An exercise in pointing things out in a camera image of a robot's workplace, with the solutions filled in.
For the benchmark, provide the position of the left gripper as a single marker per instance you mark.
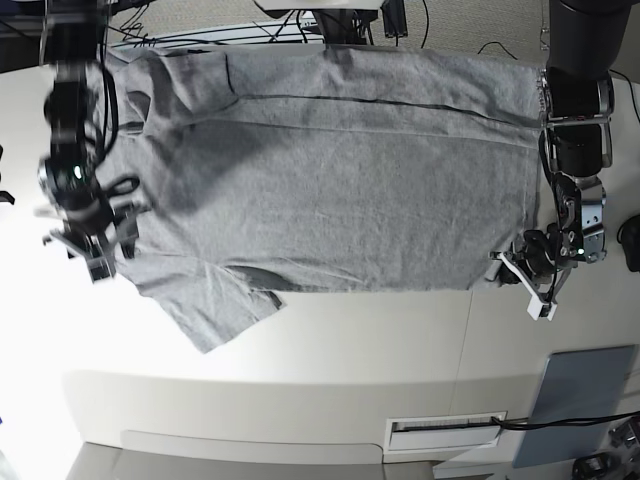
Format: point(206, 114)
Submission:
point(538, 259)

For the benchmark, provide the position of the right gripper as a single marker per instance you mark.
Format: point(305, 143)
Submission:
point(86, 212)

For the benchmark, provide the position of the grey T-shirt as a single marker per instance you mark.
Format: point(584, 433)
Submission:
point(343, 170)

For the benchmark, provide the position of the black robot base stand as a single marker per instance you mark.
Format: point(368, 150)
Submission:
point(342, 22)

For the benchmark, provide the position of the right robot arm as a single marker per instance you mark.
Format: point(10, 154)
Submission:
point(82, 113)

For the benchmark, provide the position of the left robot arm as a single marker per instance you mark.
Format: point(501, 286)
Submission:
point(583, 40)

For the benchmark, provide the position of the black computer mouse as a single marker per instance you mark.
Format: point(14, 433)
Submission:
point(628, 236)

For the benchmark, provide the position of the grey laptop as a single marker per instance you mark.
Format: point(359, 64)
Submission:
point(575, 384)

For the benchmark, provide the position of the black device bottom right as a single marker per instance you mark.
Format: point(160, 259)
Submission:
point(596, 466)

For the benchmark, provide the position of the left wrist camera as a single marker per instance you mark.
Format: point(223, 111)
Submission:
point(539, 309)

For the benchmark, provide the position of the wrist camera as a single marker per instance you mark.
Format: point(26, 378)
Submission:
point(539, 309)
point(101, 268)

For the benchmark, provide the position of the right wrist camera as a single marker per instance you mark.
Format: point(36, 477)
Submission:
point(101, 268)

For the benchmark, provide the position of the white cable grommet box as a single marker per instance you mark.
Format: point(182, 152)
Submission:
point(442, 433)

